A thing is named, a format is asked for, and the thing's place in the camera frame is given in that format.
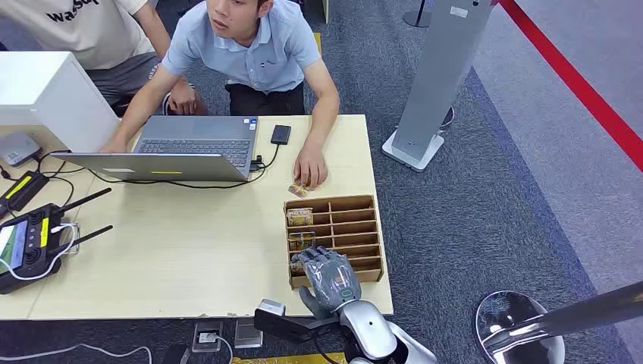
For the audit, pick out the person's right hand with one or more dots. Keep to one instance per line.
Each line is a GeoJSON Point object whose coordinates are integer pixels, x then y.
{"type": "Point", "coordinates": [113, 147]}

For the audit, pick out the person's left hand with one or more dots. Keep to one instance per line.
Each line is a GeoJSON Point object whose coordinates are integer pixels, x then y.
{"type": "Point", "coordinates": [310, 168]}

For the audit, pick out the beige-shirt person's hand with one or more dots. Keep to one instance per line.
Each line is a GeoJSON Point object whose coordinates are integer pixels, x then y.
{"type": "Point", "coordinates": [183, 100]}

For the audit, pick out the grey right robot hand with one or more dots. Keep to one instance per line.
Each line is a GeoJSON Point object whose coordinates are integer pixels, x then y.
{"type": "Point", "coordinates": [331, 281]}

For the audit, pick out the person's right forearm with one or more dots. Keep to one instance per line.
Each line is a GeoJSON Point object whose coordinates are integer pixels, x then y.
{"type": "Point", "coordinates": [145, 108]}

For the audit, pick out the person's left forearm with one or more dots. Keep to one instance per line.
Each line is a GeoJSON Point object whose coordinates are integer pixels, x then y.
{"type": "Point", "coordinates": [324, 113]}

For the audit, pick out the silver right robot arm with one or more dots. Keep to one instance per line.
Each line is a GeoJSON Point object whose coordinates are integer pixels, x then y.
{"type": "Point", "coordinates": [369, 329]}

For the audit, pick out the wooden slotted card holder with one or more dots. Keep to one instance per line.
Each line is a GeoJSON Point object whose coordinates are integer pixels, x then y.
{"type": "Point", "coordinates": [351, 236]}

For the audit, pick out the person in light shirt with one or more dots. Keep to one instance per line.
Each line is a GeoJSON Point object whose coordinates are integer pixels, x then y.
{"type": "Point", "coordinates": [256, 45]}

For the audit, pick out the person in beige shirt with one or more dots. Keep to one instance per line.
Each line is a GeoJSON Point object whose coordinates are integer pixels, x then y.
{"type": "Point", "coordinates": [95, 35]}

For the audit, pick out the black external drive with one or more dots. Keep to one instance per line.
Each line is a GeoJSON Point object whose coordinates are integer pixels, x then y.
{"type": "Point", "coordinates": [281, 134]}

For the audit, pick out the grey open laptop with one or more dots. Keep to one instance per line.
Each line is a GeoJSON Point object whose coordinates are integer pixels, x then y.
{"type": "Point", "coordinates": [186, 148]}

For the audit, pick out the white box cabinet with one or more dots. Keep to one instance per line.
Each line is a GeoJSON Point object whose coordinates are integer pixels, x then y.
{"type": "Point", "coordinates": [50, 98]}

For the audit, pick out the yellow floor strip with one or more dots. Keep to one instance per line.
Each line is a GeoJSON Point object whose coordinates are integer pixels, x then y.
{"type": "Point", "coordinates": [289, 358]}

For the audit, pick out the grey router box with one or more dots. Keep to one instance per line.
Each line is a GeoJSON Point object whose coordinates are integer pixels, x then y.
{"type": "Point", "coordinates": [17, 148]}

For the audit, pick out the metal floor plate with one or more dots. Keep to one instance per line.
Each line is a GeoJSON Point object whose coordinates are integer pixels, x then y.
{"type": "Point", "coordinates": [247, 334]}

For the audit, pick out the black device with yellow label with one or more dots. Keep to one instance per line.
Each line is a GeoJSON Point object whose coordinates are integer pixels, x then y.
{"type": "Point", "coordinates": [21, 191]}

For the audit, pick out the black remote controller with antennas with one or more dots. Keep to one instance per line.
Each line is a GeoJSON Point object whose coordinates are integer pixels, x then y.
{"type": "Point", "coordinates": [35, 243]}

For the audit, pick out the floor power socket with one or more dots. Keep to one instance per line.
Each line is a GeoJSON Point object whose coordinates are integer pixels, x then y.
{"type": "Point", "coordinates": [207, 336]}

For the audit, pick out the grey kiosk stand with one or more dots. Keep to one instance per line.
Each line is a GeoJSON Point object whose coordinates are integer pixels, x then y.
{"type": "Point", "coordinates": [437, 80]}

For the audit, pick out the dark round stanchion base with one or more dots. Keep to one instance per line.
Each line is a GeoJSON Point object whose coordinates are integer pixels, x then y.
{"type": "Point", "coordinates": [418, 17]}

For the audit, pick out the chrome stanchion with round base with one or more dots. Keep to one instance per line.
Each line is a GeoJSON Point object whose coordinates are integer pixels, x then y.
{"type": "Point", "coordinates": [522, 326]}

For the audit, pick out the red barrier belt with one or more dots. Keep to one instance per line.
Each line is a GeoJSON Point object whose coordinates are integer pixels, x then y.
{"type": "Point", "coordinates": [577, 83]}

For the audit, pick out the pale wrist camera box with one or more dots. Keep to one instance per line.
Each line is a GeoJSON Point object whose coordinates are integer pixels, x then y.
{"type": "Point", "coordinates": [271, 307]}

